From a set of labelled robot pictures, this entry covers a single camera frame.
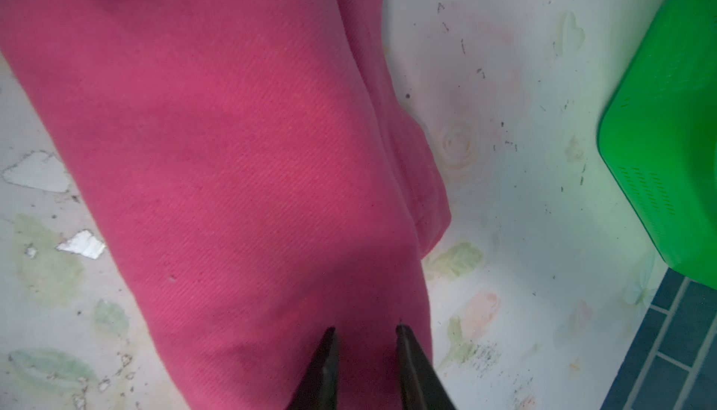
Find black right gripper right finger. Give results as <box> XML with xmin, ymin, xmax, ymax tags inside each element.
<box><xmin>396</xmin><ymin>324</ymin><xmax>456</xmax><ymax>410</ymax></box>

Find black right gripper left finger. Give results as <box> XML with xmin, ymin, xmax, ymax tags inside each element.
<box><xmin>286</xmin><ymin>327</ymin><xmax>340</xmax><ymax>410</ymax></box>

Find pink long pants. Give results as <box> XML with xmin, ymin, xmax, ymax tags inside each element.
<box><xmin>1</xmin><ymin>0</ymin><xmax>451</xmax><ymax>409</ymax></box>

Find green plastic basket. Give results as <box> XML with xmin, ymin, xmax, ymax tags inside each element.
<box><xmin>597</xmin><ymin>0</ymin><xmax>716</xmax><ymax>288</ymax></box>

